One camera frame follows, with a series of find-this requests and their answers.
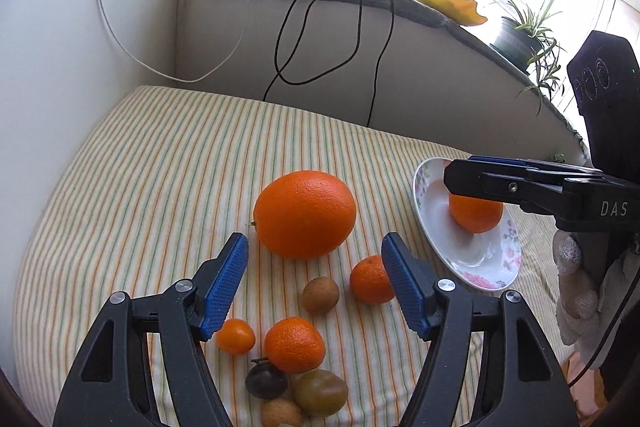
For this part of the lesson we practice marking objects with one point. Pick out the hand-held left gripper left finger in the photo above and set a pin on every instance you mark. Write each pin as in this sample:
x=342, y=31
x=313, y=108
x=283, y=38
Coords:
x=225, y=287

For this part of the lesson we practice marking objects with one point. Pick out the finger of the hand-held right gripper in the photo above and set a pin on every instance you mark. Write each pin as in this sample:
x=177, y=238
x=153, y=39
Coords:
x=480, y=182
x=500, y=161

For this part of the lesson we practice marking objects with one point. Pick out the rough-skinned orange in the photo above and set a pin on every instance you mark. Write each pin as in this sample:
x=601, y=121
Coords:
x=475, y=217

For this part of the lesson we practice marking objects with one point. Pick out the potted spider plant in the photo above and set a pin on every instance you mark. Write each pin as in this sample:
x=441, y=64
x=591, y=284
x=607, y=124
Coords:
x=515, y=37

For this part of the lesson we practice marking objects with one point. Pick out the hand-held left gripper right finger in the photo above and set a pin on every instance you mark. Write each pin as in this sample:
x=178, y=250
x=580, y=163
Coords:
x=402, y=287

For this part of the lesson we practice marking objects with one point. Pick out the yellow-green plum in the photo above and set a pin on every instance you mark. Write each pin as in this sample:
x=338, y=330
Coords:
x=320, y=394

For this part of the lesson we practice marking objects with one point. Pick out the small brown round fruit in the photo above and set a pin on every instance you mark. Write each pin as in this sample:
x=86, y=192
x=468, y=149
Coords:
x=281, y=414

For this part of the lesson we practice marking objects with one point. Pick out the dark purple plum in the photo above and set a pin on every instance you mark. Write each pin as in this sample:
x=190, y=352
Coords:
x=265, y=382

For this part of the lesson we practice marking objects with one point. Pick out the yellow bowl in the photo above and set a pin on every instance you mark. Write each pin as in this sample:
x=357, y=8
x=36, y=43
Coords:
x=440, y=2

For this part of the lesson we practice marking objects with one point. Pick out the mandarin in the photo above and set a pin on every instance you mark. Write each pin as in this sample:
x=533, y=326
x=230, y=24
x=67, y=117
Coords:
x=294, y=344
x=367, y=282

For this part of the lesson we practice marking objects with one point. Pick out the striped bed sheet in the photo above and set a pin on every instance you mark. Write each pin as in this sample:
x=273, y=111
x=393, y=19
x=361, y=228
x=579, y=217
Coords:
x=175, y=182

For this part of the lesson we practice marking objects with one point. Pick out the floral white plate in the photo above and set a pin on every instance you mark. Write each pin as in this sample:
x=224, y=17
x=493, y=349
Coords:
x=465, y=257

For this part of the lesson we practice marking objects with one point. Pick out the person's right hand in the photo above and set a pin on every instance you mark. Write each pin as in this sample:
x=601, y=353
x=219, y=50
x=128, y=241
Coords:
x=577, y=307

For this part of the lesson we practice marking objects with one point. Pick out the small smooth orange kumquat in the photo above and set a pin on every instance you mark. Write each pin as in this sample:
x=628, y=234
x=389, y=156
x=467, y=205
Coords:
x=236, y=337

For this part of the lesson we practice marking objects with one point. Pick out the large smooth orange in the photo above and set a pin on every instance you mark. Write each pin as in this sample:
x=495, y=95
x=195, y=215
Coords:
x=305, y=214

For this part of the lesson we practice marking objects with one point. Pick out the brown kiwi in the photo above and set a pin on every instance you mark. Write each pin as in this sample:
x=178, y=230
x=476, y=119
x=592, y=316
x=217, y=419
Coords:
x=320, y=296

